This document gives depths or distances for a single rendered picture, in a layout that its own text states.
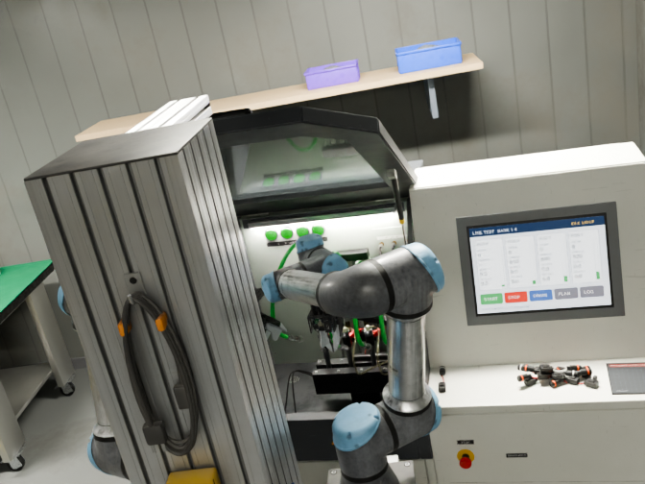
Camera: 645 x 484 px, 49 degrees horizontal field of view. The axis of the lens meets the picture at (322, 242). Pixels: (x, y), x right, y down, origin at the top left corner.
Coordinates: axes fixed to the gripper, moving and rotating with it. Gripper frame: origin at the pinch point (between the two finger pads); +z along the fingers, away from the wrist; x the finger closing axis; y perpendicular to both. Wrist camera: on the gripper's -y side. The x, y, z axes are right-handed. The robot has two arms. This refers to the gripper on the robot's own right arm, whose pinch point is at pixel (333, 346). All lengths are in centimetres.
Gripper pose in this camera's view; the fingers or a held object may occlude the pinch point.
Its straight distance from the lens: 208.0
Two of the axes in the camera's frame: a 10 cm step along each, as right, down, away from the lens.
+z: 1.9, 9.2, 3.5
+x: 9.6, -1.0, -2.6
